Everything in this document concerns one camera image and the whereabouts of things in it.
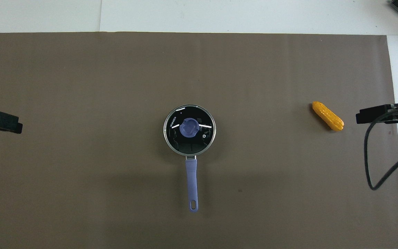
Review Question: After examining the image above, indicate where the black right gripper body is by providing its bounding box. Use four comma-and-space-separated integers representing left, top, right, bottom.
367, 91, 398, 124

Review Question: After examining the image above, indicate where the yellow toy corn cob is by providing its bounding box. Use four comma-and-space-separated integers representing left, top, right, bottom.
312, 101, 344, 131

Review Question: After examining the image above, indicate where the glass lid with blue knob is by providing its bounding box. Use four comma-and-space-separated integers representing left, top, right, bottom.
164, 105, 216, 154

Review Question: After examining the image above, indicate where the brown table mat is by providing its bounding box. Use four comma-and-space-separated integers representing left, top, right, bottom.
0, 32, 398, 249

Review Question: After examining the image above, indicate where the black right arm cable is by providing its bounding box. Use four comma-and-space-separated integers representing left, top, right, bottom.
364, 104, 398, 191

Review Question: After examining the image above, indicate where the blue saucepan with handle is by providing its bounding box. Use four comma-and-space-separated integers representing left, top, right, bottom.
163, 104, 217, 212

